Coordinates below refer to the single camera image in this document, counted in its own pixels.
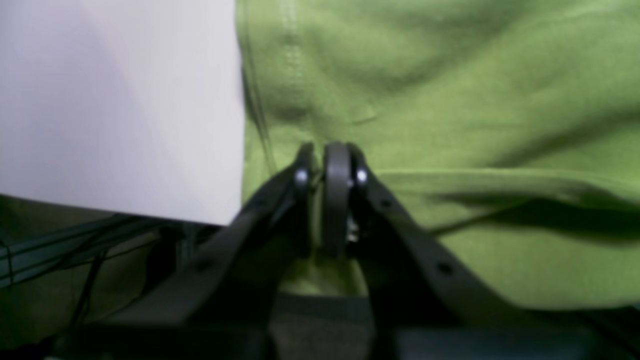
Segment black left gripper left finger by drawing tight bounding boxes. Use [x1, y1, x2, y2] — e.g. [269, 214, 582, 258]
[100, 143, 316, 360]

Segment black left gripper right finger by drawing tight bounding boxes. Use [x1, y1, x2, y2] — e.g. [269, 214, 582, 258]
[321, 142, 595, 360]

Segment green T-shirt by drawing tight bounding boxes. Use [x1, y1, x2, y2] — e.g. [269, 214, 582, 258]
[236, 0, 640, 310]

